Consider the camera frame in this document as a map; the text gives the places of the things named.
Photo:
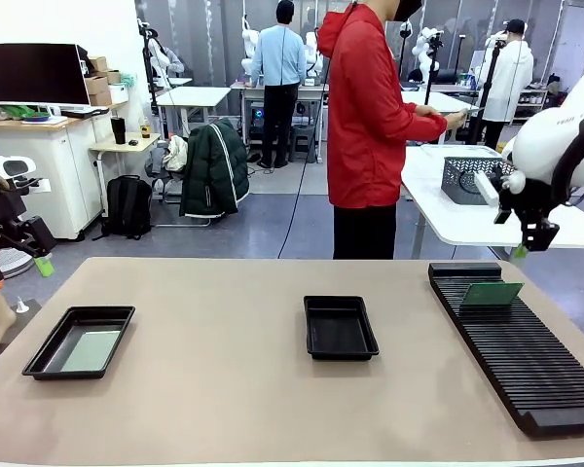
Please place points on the black slotted board rack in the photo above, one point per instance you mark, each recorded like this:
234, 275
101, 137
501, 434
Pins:
521, 350

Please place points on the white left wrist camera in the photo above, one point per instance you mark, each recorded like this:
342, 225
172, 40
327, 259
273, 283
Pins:
40, 185

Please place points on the person in red jacket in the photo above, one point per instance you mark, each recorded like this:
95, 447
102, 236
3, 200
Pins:
365, 121

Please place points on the black computer monitor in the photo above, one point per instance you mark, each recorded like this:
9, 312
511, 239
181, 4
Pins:
34, 73

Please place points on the person in light blue shirt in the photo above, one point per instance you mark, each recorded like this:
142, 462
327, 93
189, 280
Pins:
278, 63

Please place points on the white cloth bag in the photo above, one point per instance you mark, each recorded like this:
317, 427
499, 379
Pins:
176, 153

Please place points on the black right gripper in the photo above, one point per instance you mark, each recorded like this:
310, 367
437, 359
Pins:
528, 199

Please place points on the black tumbler cup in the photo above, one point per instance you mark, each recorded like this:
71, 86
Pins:
119, 131

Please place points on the black camera tripod stand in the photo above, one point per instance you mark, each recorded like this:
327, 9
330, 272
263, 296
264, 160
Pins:
484, 97

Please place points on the grey step stool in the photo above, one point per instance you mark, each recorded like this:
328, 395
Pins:
303, 143

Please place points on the small wooden side desk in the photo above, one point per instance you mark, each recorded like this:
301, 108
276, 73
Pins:
121, 147

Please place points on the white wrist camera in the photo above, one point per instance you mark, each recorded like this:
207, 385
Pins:
486, 189
40, 185

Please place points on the white storage box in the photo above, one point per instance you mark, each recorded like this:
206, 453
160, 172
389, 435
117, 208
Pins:
119, 93

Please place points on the person's right hand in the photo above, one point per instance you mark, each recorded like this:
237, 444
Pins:
456, 119

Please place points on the black keyboard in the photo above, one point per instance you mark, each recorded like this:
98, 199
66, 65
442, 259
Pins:
85, 112

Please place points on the small amber bottle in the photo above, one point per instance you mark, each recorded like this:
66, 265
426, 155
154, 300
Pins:
146, 129

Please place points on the white background table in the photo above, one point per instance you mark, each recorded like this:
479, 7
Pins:
194, 96

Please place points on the seated person grey top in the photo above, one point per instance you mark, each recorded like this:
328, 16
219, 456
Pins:
163, 58

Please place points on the white cylindrical air purifier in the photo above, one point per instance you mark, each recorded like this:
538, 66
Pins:
12, 266

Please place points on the small cardboard box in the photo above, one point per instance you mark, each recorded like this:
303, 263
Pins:
114, 77

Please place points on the grey background workbench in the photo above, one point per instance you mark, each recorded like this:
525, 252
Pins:
248, 92

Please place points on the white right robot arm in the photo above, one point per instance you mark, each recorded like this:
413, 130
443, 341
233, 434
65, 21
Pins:
550, 136

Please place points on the grey mesh basket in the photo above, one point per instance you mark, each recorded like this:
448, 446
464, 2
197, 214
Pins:
460, 165

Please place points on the white cabinet wooden top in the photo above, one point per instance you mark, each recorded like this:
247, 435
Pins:
68, 160

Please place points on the green circuit board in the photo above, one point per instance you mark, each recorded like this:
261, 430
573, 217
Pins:
491, 294
92, 351

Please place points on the black plastic ESD tray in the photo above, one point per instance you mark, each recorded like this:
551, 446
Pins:
339, 328
78, 340

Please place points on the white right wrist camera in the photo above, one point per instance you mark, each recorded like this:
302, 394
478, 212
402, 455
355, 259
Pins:
486, 189

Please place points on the small white cone object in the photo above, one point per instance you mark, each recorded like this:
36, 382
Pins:
22, 306

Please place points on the person in white jacket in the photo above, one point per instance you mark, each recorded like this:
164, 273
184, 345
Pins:
508, 82

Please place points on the person's left hand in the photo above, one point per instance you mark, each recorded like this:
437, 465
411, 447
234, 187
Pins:
426, 111

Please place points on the black backpack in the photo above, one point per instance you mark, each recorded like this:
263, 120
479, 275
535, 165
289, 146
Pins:
129, 204

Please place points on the dark green jacket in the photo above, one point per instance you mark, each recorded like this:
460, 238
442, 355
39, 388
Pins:
214, 170

